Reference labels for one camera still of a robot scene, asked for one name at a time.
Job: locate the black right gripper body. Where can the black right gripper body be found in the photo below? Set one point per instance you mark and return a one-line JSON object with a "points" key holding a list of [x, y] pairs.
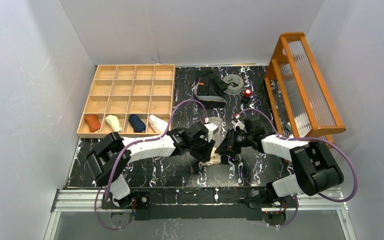
{"points": [[230, 145]]}

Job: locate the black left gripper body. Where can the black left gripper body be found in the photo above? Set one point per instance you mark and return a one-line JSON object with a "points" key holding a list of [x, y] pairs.
{"points": [[204, 151]]}

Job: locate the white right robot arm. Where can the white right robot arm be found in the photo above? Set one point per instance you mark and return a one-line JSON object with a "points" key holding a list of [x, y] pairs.
{"points": [[314, 167]]}

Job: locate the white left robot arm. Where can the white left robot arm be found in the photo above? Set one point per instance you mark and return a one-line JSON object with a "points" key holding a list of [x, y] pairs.
{"points": [[113, 153]]}

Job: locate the rolled white underwear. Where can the rolled white underwear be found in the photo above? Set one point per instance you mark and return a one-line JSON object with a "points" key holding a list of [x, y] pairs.
{"points": [[157, 124]]}

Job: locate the rolled blue underwear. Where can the rolled blue underwear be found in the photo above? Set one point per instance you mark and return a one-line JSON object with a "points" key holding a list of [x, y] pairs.
{"points": [[137, 124]]}

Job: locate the black striped underwear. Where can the black striped underwear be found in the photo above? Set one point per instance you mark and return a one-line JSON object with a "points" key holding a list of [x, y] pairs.
{"points": [[209, 89]]}

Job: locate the clear tape roll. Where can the clear tape roll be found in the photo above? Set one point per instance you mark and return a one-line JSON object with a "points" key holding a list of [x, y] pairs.
{"points": [[234, 83]]}

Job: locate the rolled cream underwear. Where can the rolled cream underwear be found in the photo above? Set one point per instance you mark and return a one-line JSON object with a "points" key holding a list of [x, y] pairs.
{"points": [[114, 123]]}

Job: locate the rolled orange underwear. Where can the rolled orange underwear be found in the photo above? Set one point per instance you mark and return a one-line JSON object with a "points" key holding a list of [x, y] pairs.
{"points": [[93, 123]]}

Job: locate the red small cap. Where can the red small cap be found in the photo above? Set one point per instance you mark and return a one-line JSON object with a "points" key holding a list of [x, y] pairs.
{"points": [[247, 93]]}

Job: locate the wooden compartment tray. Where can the wooden compartment tray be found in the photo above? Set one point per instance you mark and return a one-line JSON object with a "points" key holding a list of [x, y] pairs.
{"points": [[126, 89]]}

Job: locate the orange wooden rack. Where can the orange wooden rack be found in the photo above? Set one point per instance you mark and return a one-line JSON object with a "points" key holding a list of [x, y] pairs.
{"points": [[300, 100]]}

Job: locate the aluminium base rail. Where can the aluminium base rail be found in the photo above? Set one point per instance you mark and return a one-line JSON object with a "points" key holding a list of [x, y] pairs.
{"points": [[191, 213]]}

